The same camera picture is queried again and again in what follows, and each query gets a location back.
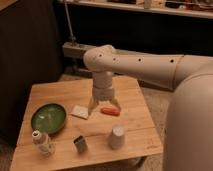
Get small metal box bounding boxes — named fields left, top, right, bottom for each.
left=73, top=136, right=88, bottom=153

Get wooden wall shelf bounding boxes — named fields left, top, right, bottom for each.
left=57, top=0, right=213, bottom=19

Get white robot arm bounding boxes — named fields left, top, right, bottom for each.
left=83, top=45, right=213, bottom=171

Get green ceramic bowl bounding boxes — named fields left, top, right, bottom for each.
left=31, top=103, right=67, bottom=135

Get wooden table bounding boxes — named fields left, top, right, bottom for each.
left=10, top=76, right=163, bottom=171

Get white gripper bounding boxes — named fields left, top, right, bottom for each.
left=88, top=71, right=121, bottom=114

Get metal pole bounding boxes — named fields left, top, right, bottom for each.
left=63, top=0, right=76, bottom=45

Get white flat eraser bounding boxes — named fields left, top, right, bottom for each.
left=71, top=105, right=89, bottom=119

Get orange carrot toy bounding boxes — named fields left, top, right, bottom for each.
left=100, top=107, right=120, bottom=116

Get low wooden bench shelf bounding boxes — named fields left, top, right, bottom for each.
left=62, top=42, right=147, bottom=59

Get white small bottle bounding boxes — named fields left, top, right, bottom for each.
left=32, top=130, right=55, bottom=156

